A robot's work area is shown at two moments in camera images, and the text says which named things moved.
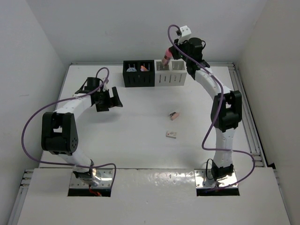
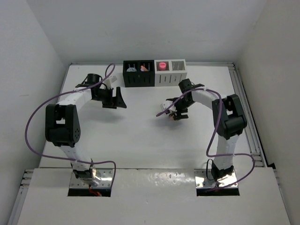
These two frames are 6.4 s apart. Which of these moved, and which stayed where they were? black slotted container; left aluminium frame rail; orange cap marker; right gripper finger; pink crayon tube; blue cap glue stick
Moved: pink crayon tube; right gripper finger
Stayed: left aluminium frame rail; black slotted container; orange cap marker; blue cap glue stick
